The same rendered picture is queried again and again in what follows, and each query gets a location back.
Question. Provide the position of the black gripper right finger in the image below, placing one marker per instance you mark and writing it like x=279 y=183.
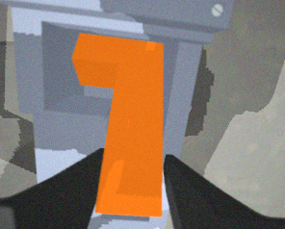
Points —
x=195 y=203

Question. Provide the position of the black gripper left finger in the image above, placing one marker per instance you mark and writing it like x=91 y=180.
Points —
x=66 y=200

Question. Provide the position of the orange l-shaped part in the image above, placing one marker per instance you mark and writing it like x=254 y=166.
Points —
x=131 y=178

